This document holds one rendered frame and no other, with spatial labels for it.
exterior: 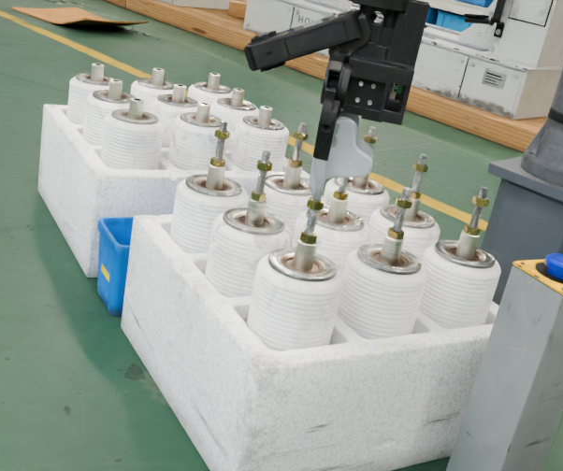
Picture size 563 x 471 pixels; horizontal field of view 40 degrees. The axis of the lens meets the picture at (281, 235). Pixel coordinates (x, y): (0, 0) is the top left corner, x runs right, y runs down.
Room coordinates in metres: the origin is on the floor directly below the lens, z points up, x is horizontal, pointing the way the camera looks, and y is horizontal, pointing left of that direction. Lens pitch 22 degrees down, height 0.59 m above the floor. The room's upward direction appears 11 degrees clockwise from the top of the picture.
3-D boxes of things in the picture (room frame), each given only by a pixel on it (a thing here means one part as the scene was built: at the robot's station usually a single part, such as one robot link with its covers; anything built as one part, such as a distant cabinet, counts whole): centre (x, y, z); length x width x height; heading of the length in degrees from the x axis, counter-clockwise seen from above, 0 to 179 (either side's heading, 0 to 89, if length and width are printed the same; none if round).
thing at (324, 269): (0.77, -0.03, 0.25); 0.08 x 0.08 x 0.01
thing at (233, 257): (0.87, 0.04, 0.16); 0.10 x 0.10 x 0.18
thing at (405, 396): (0.93, -0.06, 0.09); 0.39 x 0.39 x 0.18; 33
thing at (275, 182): (1.03, 0.00, 0.25); 0.08 x 0.08 x 0.01
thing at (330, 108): (0.75, -0.02, 0.42); 0.05 x 0.02 x 0.09; 176
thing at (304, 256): (0.77, -0.03, 0.26); 0.02 x 0.02 x 0.03
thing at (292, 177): (1.03, 0.00, 0.26); 0.02 x 0.02 x 0.03
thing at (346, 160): (0.75, -0.05, 0.38); 0.06 x 0.03 x 0.09; 86
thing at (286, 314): (0.77, -0.03, 0.16); 0.10 x 0.10 x 0.18
